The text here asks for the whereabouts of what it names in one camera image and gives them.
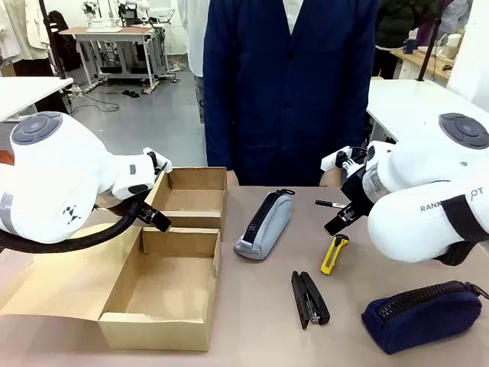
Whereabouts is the white lab device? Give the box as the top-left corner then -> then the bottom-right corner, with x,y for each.
82,0 -> 124,33

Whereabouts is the small cardboard box with lid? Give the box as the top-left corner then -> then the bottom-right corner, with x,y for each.
144,167 -> 228,230

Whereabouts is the large cardboard box with lid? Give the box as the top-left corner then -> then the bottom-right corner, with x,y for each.
0,223 -> 222,352

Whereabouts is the black floor cable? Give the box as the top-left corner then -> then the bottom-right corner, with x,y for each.
70,90 -> 121,115

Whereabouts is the yellow utility knife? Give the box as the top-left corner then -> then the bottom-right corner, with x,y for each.
319,234 -> 350,276

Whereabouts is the wooden table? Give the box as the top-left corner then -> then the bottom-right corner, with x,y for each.
390,46 -> 459,82

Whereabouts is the grey zipper pencil case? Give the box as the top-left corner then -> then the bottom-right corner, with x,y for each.
233,189 -> 296,261

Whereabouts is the brown top workbench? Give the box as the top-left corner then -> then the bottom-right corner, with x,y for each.
60,25 -> 166,93

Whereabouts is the black marker pen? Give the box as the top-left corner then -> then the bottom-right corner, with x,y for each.
315,199 -> 355,211

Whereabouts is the white table with white legs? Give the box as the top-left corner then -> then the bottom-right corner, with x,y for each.
0,76 -> 74,124

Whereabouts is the person in dark jacket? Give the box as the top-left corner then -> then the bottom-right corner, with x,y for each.
372,0 -> 436,80

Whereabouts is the person's left hand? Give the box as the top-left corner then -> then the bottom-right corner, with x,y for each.
319,168 -> 342,188

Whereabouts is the person in navy coat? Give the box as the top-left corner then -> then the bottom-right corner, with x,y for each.
202,0 -> 380,187

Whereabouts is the navy zipper pencil case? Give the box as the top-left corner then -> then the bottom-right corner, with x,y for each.
361,280 -> 489,355

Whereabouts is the black stand pole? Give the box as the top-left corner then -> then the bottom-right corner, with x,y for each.
37,0 -> 74,115
416,0 -> 446,83

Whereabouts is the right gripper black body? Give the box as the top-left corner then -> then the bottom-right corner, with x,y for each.
338,167 -> 374,217

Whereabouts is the black stapler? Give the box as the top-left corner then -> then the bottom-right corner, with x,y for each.
290,270 -> 331,330

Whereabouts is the person in cream coat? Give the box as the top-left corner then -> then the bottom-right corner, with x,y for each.
0,0 -> 53,78

